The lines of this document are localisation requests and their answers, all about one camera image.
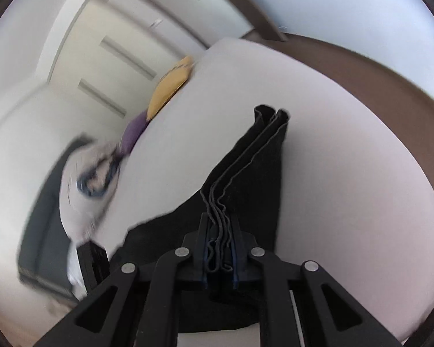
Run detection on blue and beige clothing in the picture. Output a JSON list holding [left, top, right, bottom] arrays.
[[77, 150, 123, 198]]

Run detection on white bed mattress sheet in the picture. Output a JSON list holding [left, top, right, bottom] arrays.
[[89, 38, 434, 346]]

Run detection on black embroidered denim pants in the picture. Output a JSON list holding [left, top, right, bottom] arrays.
[[110, 105, 289, 333]]

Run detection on large white pillow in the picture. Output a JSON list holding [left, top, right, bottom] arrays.
[[59, 141, 120, 244]]

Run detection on purple cushion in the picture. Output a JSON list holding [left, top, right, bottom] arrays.
[[119, 110, 149, 156]]

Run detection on white door brown frame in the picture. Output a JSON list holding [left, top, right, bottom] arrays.
[[147, 0, 286, 47]]

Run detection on dark grey bed headboard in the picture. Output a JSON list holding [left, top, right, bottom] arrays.
[[17, 135, 93, 303]]

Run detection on yellow cushion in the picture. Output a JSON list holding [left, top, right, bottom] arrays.
[[146, 56, 194, 121]]

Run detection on cream wardrobe with handles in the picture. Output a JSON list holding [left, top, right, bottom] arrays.
[[49, 0, 211, 135]]

